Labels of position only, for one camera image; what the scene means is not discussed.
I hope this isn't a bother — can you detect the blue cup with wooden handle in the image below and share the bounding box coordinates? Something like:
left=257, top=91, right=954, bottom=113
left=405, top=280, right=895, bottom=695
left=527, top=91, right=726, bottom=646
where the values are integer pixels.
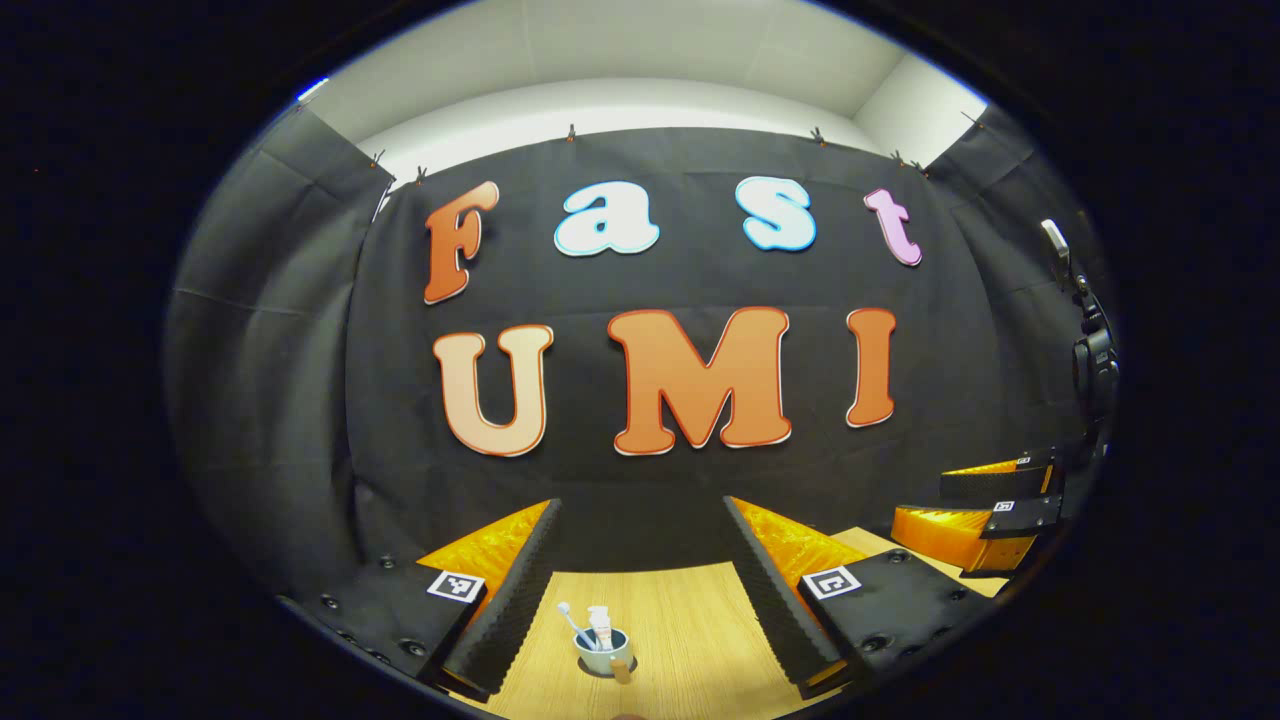
left=573, top=626, right=635, bottom=686

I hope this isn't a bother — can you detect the black backdrop cloth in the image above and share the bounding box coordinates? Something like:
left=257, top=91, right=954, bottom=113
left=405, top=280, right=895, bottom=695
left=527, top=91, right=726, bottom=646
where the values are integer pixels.
left=165, top=100, right=1116, bottom=601

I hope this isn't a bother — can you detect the white and blue toothbrush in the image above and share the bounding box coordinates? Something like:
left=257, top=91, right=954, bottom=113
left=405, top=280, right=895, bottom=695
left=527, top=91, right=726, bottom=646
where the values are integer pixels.
left=556, top=601, right=599, bottom=651

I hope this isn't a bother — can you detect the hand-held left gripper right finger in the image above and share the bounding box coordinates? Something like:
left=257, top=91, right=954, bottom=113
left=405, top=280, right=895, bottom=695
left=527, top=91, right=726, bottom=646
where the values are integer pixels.
left=722, top=495, right=1001, bottom=701

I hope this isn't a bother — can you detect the light wooden desktop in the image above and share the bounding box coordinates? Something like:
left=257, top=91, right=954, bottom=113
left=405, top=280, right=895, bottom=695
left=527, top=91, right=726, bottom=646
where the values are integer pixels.
left=440, top=527, right=1011, bottom=720

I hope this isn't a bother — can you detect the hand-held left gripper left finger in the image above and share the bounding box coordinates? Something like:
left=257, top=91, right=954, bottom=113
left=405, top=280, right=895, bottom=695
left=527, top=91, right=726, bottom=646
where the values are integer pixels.
left=290, top=497, right=564, bottom=704

